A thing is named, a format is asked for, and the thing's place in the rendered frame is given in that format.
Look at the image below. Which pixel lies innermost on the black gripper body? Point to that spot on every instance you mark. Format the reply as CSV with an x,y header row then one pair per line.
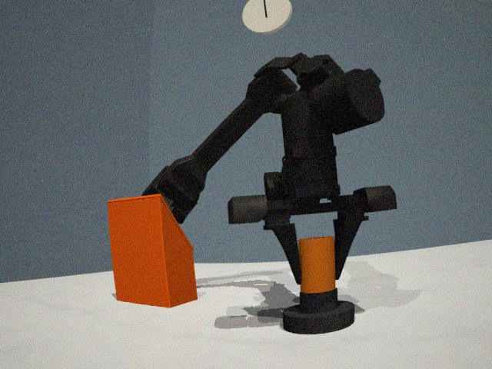
x,y
312,174

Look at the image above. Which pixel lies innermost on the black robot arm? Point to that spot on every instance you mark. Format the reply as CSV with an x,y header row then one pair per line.
x,y
329,101

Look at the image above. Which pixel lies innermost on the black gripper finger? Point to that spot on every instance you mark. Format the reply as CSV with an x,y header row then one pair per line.
x,y
345,230
286,235

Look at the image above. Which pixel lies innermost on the orange knob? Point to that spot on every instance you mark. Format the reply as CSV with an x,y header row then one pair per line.
x,y
317,264

